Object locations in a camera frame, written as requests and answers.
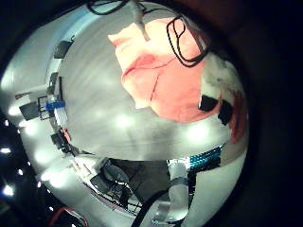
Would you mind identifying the pink piece of clothing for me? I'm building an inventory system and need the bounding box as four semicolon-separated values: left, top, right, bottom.
107;17;223;124

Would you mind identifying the blue lit computer case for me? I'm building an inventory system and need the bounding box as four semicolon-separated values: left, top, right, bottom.
188;144;225;169

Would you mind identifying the black monitor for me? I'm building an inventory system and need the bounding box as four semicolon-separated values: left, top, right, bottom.
53;39;74;60

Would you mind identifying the small blue box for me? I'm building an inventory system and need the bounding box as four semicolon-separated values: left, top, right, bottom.
45;100;66;111

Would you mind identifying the black office chair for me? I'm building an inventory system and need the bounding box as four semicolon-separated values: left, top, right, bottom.
89;160;142;211

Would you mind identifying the thin black cable loop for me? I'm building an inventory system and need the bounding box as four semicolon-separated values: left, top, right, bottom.
165;14;210;69

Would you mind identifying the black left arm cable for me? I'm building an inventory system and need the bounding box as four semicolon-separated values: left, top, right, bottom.
130;188;173;227

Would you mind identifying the red cable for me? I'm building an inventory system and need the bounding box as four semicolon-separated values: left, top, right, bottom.
46;206;90;227

